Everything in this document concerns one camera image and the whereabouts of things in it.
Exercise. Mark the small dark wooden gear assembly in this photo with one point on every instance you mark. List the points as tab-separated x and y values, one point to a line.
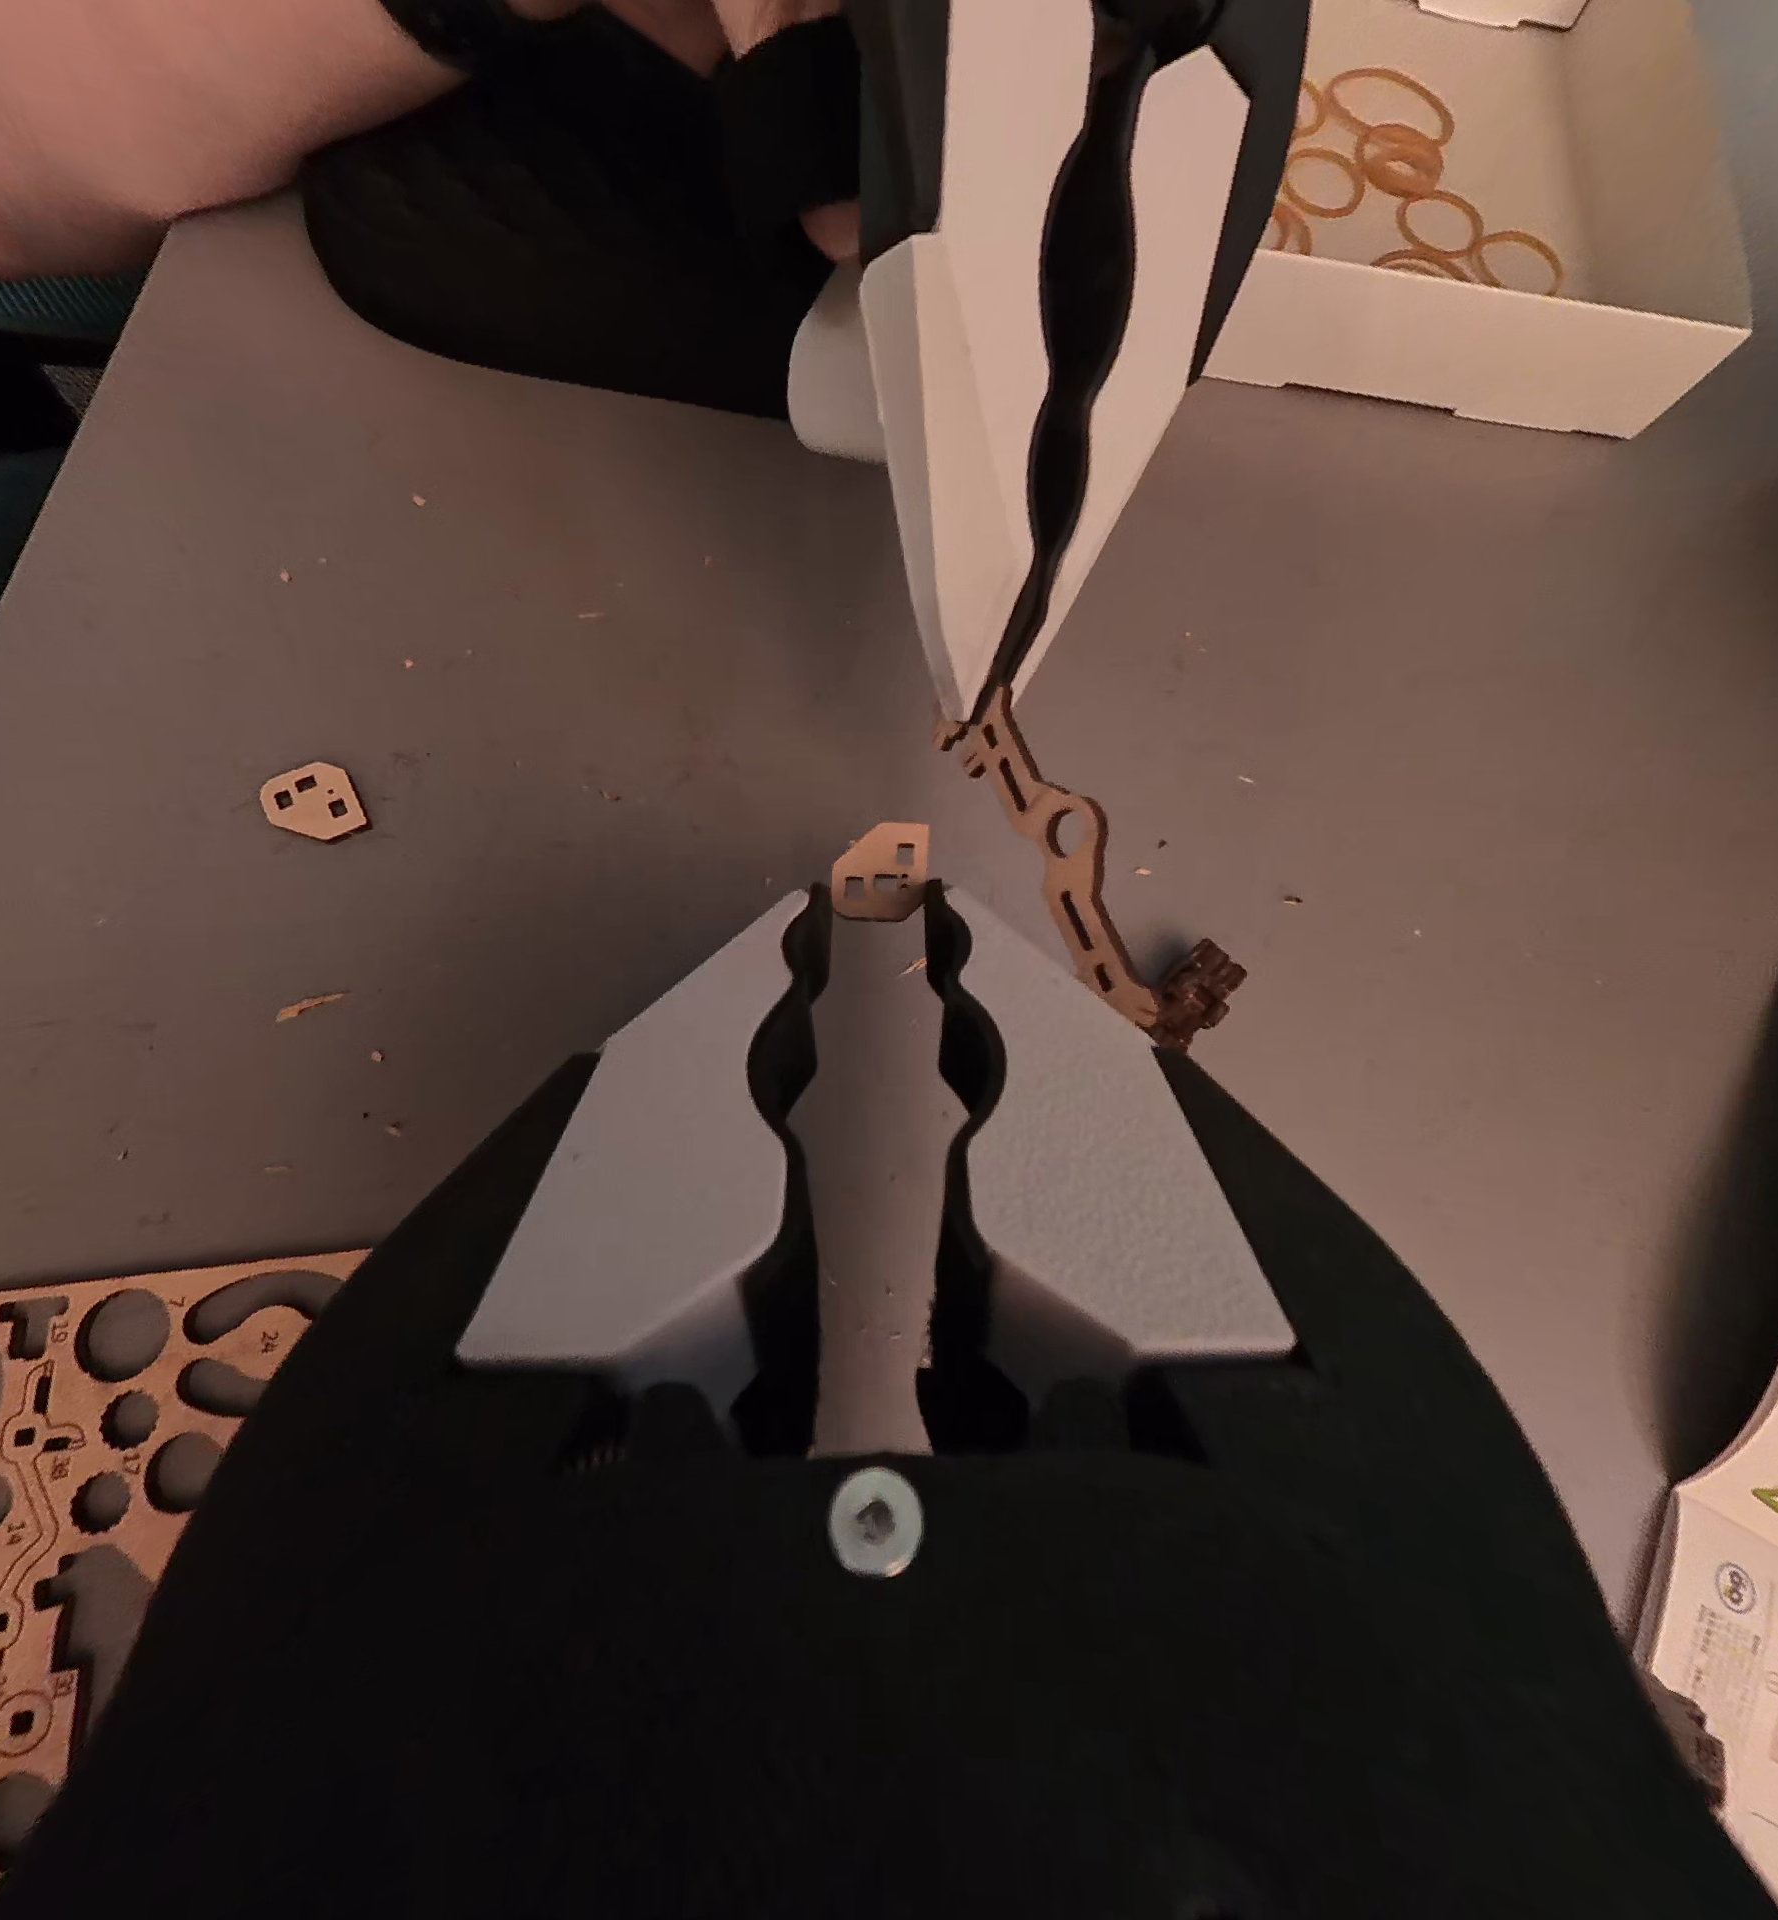
1201	999

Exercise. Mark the pile of rubber bands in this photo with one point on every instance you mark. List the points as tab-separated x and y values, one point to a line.
1393	159

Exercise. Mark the laser-cut wooden parts sheet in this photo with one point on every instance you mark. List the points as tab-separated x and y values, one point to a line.
13	1552

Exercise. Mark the long slotted wooden model part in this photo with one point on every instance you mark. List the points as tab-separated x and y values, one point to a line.
1122	975

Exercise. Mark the white cardboard box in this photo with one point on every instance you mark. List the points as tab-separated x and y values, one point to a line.
1505	369

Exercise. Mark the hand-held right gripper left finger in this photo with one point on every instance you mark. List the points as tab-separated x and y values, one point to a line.
635	1201

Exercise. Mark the small wooden plate square holes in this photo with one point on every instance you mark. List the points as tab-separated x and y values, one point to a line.
304	825
870	849

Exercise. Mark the person's left hand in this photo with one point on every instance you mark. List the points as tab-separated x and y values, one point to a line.
769	26

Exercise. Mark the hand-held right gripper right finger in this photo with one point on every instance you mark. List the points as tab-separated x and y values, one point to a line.
1115	1201

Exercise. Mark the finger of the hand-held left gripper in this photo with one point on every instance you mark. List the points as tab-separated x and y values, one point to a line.
1175	225
978	300

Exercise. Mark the wood splinter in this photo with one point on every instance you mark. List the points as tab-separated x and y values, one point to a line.
312	1006

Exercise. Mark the person's left forearm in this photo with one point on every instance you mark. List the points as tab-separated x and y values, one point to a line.
155	121

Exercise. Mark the partly built wooden model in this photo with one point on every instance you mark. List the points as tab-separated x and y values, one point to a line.
1693	1749

